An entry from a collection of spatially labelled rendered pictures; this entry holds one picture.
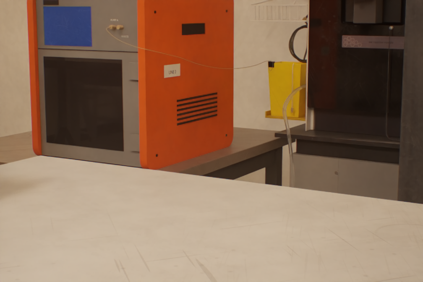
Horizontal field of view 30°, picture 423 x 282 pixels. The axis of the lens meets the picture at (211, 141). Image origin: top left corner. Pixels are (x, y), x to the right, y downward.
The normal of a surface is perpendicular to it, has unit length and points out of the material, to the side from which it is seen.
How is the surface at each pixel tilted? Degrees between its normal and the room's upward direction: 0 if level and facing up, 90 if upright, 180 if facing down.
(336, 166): 90
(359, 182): 90
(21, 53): 90
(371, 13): 90
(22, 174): 0
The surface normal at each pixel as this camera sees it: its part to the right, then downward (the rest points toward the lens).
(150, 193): 0.00, -0.99
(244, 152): 0.86, 0.09
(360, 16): -0.51, 0.15
